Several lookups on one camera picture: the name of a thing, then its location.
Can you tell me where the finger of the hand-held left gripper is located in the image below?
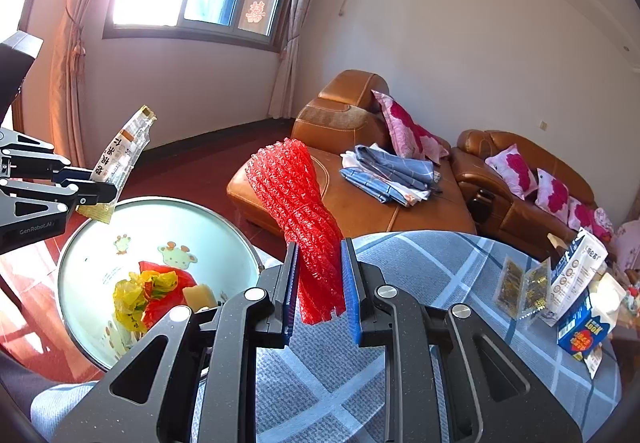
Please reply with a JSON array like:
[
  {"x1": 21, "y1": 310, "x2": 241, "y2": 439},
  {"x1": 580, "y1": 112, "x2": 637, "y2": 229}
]
[
  {"x1": 3, "y1": 128, "x2": 93, "y2": 184},
  {"x1": 3, "y1": 178, "x2": 121, "y2": 224}
]

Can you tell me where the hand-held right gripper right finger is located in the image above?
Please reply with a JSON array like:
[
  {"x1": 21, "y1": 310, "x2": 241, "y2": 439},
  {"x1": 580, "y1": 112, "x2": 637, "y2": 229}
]
[{"x1": 341, "y1": 237, "x2": 583, "y2": 443}]

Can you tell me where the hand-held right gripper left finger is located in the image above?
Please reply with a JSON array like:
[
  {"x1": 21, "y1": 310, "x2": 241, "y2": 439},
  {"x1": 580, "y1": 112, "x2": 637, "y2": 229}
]
[{"x1": 52, "y1": 243, "x2": 301, "y2": 443}]

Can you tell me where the clear packet with gold ends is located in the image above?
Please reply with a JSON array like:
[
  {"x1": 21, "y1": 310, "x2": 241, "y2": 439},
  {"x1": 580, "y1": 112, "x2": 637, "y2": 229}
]
[{"x1": 77, "y1": 106, "x2": 158, "y2": 224}]

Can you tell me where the red foam net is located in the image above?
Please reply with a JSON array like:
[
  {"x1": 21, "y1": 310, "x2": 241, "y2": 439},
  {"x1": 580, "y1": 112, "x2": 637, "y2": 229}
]
[{"x1": 245, "y1": 137, "x2": 347, "y2": 325}]

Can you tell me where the pale yellow foam block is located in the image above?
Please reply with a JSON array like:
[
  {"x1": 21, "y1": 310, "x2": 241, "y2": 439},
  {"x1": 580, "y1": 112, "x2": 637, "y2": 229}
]
[{"x1": 182, "y1": 285, "x2": 217, "y2": 311}]

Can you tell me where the pale green cartoon basin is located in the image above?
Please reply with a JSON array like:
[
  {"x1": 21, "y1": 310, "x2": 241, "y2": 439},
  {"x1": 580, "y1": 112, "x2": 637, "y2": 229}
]
[{"x1": 56, "y1": 196, "x2": 261, "y2": 371}]

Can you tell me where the yellow wrapper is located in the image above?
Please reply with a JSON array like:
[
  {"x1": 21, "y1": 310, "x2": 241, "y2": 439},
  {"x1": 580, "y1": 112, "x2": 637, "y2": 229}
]
[{"x1": 114, "y1": 270, "x2": 178, "y2": 334}]

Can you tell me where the red foil wrapper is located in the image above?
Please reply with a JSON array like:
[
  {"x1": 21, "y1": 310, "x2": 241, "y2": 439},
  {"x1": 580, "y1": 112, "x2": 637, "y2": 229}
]
[{"x1": 137, "y1": 260, "x2": 201, "y2": 329}]

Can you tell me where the blue plaid tablecloth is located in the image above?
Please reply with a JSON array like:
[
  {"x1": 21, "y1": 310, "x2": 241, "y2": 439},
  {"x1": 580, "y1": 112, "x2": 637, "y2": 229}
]
[{"x1": 30, "y1": 230, "x2": 623, "y2": 443}]

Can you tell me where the peach curtain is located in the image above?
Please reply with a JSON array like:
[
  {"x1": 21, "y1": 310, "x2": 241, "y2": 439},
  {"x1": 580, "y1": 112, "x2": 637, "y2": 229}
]
[{"x1": 50, "y1": 0, "x2": 146, "y2": 169}]

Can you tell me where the orange leather chaise sofa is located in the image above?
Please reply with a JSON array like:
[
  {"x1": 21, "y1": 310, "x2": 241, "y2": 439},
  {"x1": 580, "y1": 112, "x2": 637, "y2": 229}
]
[{"x1": 226, "y1": 69, "x2": 478, "y2": 249}]

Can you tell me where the folded light blue plaid cloth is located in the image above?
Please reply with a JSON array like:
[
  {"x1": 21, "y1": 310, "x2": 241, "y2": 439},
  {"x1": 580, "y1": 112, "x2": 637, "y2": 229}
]
[{"x1": 341, "y1": 166, "x2": 431, "y2": 207}]

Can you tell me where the brown leather three-seat sofa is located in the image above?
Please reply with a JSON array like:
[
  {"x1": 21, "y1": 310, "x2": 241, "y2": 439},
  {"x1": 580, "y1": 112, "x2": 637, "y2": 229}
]
[{"x1": 450, "y1": 129, "x2": 616, "y2": 264}]

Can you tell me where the large pink floral pillow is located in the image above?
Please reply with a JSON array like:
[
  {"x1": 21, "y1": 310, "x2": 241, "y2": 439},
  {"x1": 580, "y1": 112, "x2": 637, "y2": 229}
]
[{"x1": 371, "y1": 90, "x2": 451, "y2": 165}]

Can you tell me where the tall white carton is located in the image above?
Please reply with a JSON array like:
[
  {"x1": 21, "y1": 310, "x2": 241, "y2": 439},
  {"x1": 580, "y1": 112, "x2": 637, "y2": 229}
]
[{"x1": 549, "y1": 228, "x2": 608, "y2": 321}]

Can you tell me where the blue white gable carton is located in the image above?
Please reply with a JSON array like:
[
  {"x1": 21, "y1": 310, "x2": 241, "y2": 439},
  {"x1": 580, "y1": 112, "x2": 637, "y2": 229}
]
[{"x1": 556, "y1": 272, "x2": 628, "y2": 379}]

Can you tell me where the red paper window decoration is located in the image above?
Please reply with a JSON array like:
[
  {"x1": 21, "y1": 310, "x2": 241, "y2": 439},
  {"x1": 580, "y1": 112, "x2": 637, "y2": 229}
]
[{"x1": 239, "y1": 0, "x2": 268, "y2": 30}]

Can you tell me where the crumpled pink cloth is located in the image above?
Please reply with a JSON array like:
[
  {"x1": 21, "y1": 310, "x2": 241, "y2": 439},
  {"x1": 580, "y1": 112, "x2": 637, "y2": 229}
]
[{"x1": 592, "y1": 207, "x2": 615, "y2": 241}]

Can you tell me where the beige curtain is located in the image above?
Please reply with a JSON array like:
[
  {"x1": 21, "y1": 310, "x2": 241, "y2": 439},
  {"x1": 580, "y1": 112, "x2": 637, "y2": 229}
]
[{"x1": 267, "y1": 0, "x2": 346, "y2": 120}]

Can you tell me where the pink floral cloth cover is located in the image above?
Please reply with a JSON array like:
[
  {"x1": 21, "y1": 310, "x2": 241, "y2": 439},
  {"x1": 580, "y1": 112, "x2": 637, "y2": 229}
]
[{"x1": 612, "y1": 220, "x2": 640, "y2": 269}]

